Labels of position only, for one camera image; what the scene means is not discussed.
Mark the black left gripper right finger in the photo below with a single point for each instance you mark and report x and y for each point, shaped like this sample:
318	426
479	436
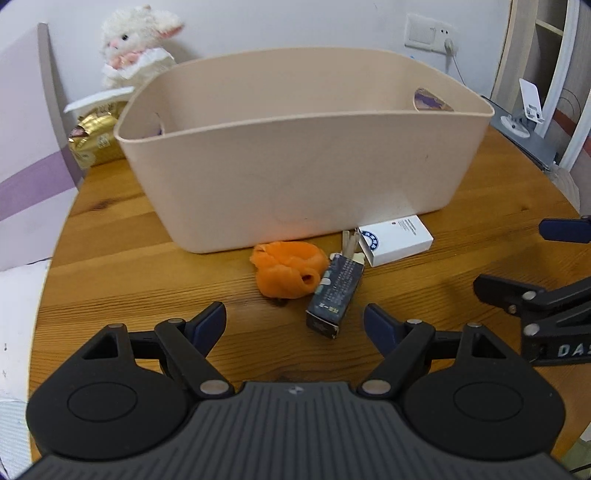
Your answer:
465	392

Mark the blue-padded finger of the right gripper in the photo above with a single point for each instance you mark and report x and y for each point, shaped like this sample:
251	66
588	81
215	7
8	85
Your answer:
566	230

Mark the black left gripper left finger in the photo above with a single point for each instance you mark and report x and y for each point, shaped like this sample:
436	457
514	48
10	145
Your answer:
123	393

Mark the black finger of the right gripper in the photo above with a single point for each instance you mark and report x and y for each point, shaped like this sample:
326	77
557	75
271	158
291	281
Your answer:
532	303

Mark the dark rectangular small box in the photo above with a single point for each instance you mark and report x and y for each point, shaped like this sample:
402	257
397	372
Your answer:
333	295

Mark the orange fabric scrunchie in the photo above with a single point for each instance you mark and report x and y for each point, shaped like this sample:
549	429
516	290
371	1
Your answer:
288	269

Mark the grey laptop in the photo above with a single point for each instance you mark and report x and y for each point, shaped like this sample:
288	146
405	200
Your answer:
536	148

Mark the white phone stand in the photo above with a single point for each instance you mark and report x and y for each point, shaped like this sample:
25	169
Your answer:
526	110

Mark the white bed pillow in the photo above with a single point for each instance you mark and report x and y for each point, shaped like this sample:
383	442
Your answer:
21	292

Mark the white bearing box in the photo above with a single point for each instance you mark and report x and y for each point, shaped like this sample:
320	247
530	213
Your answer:
393	240

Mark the white wooden shelf unit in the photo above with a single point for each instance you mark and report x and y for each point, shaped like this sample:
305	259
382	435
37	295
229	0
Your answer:
548	44

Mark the pink purple headboard panel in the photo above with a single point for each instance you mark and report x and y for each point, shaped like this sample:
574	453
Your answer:
39	176

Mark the gold foil snack bag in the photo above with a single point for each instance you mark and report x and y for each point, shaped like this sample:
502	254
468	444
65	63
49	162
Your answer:
92	141

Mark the beige plastic storage basket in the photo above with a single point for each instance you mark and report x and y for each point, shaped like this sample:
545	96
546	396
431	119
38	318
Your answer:
285	144

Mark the white plush bunny toy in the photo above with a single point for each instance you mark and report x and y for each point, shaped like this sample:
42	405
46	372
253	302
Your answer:
132	46

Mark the white wall switch socket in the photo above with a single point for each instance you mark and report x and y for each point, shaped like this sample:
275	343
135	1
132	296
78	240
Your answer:
430	35

